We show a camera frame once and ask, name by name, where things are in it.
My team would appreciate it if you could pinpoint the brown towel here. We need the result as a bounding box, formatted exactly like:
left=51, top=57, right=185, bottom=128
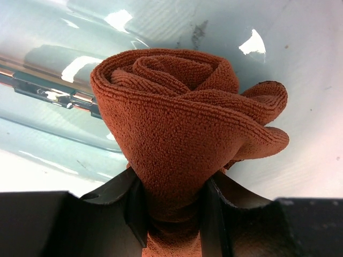
left=90, top=49, right=289, bottom=256

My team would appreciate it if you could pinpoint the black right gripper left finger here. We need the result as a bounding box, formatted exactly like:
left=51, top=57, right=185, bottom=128
left=1, top=168, right=148, bottom=256

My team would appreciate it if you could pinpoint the blue transparent plastic tub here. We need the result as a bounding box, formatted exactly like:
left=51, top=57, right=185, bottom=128
left=1, top=1, right=342, bottom=199

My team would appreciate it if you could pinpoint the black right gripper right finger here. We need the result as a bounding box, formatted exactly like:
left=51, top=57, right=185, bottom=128
left=200, top=172, right=342, bottom=256

